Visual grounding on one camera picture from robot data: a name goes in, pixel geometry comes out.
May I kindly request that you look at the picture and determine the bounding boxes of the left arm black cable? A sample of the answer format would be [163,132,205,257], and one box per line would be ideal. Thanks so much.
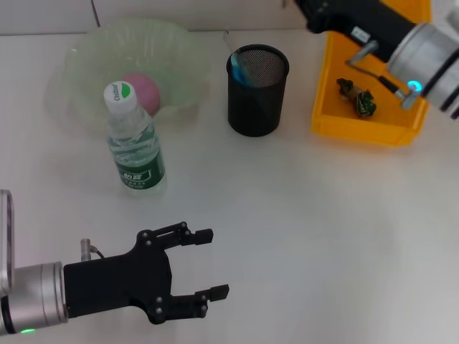
[80,238,106,262]

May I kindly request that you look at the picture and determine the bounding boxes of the green plastic wrapper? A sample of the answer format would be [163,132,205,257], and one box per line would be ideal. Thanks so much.
[336,77,378,118]

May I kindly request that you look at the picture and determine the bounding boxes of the black mesh pen holder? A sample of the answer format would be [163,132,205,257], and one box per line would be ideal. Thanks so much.
[225,44,290,138]

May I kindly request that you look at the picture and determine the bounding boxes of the green label water bottle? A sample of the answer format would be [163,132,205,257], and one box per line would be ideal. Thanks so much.
[103,81,168,197]

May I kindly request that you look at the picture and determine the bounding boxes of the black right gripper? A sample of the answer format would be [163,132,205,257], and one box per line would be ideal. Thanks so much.
[293,0,415,62]

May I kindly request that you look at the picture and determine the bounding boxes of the translucent green fruit plate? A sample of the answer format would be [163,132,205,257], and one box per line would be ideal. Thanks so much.
[44,18,212,137]

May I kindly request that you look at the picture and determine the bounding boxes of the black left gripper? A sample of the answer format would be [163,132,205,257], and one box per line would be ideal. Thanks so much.
[63,221,230,325]

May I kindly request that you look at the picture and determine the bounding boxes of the blue scissors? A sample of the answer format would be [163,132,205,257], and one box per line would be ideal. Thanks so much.
[230,49,260,90]

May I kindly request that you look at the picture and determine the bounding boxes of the pink peach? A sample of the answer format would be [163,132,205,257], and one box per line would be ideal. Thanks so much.
[120,71,161,116]

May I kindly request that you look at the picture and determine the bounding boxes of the yellow plastic bin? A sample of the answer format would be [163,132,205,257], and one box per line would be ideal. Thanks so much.
[310,0,439,147]

